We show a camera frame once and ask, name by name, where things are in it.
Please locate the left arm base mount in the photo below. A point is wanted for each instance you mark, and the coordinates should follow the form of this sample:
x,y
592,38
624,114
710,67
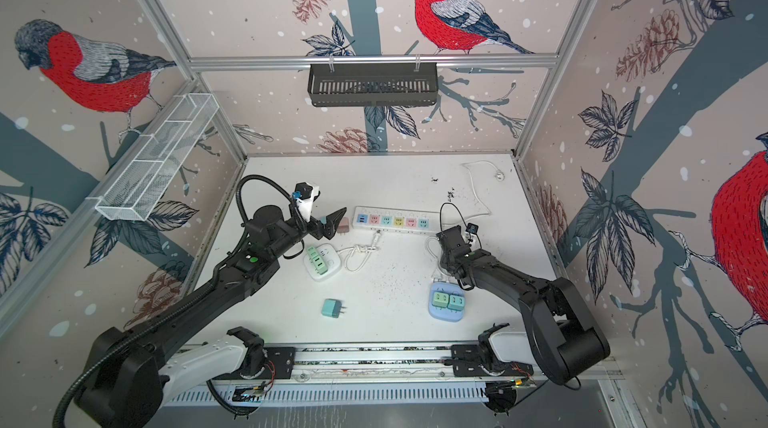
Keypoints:
x,y
261,361

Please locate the light green charger plug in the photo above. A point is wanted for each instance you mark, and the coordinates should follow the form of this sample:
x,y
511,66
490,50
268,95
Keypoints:
x,y
319,266

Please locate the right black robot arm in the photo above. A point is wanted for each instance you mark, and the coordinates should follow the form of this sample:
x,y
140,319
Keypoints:
x,y
564,337

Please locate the blue square socket cube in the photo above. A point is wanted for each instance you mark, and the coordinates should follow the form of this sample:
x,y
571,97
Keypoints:
x,y
445,314

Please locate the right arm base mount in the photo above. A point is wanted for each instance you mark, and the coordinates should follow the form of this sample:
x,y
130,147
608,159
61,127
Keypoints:
x,y
498,352

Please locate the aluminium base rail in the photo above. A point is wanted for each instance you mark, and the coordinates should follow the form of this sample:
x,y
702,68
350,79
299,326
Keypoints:
x,y
323,362

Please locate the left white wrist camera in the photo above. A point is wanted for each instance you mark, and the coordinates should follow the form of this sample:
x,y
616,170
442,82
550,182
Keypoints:
x,y
303,197

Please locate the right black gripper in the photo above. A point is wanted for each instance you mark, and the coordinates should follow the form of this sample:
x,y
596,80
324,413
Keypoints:
x,y
445,258

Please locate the white square socket cube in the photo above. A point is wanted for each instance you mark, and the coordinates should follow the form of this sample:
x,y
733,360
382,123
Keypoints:
x,y
331,258

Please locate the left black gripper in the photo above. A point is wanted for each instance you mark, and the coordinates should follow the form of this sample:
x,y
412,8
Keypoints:
x,y
330,225

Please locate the pink charger plug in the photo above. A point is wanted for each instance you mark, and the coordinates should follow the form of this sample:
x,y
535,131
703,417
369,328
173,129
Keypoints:
x,y
344,226

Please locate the long white power strip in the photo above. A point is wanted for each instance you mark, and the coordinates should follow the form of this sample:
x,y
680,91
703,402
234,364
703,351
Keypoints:
x,y
395,220

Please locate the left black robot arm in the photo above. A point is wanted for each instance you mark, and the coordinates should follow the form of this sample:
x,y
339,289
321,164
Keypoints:
x,y
122,384

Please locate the black wall basket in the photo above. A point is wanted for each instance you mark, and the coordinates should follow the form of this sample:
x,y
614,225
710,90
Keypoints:
x,y
373,85

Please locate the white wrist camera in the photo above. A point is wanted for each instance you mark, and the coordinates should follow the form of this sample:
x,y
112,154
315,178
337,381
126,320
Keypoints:
x,y
303,197
472,230

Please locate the white wire mesh basket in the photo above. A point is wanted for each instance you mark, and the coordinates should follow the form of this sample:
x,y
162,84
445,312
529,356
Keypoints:
x,y
140,186

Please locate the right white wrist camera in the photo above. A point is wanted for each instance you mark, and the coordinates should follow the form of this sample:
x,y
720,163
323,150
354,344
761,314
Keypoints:
x,y
472,230

